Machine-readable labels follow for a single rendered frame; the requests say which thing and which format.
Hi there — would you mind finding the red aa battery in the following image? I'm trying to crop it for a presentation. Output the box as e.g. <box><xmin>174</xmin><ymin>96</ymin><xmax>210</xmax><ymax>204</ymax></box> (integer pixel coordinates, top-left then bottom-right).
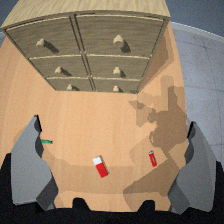
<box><xmin>149</xmin><ymin>152</ymin><xmax>157</xmax><ymax>167</ymax></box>

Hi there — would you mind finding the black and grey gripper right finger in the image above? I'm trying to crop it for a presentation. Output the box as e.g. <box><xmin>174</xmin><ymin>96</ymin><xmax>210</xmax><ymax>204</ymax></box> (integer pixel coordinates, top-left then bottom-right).
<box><xmin>167</xmin><ymin>121</ymin><xmax>224</xmax><ymax>224</ymax></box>

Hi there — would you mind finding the white and red eraser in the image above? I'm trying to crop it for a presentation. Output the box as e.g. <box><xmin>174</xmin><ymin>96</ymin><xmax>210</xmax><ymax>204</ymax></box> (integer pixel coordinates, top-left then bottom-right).
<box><xmin>93</xmin><ymin>156</ymin><xmax>108</xmax><ymax>178</ymax></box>

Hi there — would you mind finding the tan wooden chest of drawers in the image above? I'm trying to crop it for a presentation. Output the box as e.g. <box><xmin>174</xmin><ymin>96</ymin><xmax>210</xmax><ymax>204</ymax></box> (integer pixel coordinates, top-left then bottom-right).
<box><xmin>0</xmin><ymin>0</ymin><xmax>171</xmax><ymax>94</ymax></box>

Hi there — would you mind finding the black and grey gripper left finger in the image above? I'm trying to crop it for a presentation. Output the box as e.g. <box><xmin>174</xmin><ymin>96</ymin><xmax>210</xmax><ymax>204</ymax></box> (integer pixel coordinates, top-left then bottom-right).
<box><xmin>0</xmin><ymin>115</ymin><xmax>59</xmax><ymax>224</ymax></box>

